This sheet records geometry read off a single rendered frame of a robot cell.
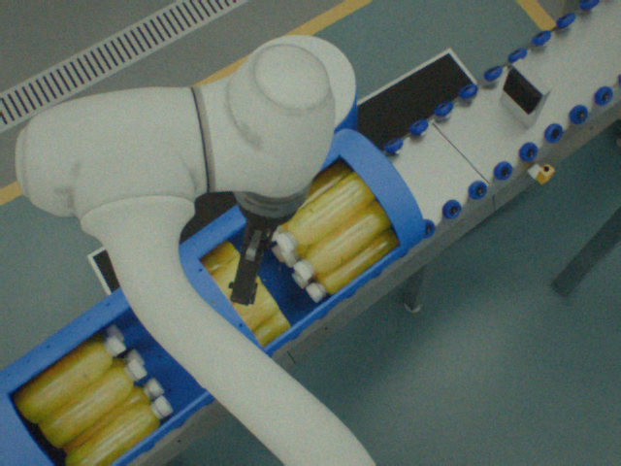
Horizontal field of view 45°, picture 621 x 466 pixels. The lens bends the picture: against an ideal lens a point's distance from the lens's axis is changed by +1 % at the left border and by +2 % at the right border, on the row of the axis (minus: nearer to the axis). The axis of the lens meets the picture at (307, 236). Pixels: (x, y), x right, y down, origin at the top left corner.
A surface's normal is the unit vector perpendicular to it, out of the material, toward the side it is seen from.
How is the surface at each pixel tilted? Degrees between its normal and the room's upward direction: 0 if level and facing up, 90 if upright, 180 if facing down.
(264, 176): 85
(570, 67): 0
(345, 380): 0
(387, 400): 0
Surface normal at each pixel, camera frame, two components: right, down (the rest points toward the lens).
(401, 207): 0.35, 0.24
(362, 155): -0.18, -0.47
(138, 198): 0.20, -0.21
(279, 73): 0.08, -0.43
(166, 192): 0.64, -0.05
